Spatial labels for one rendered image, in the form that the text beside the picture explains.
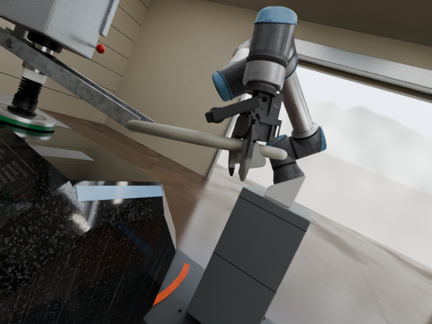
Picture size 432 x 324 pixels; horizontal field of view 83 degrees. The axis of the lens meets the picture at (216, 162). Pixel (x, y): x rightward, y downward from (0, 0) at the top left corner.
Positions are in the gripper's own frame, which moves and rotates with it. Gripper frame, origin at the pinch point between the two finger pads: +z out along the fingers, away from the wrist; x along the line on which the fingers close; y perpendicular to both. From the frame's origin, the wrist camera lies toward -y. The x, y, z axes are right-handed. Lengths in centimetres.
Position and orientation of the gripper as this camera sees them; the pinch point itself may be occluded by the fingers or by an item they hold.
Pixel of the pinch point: (234, 172)
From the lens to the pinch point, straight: 56.3
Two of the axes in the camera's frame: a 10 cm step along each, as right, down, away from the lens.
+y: 9.1, 1.6, 3.7
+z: -2.0, 9.8, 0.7
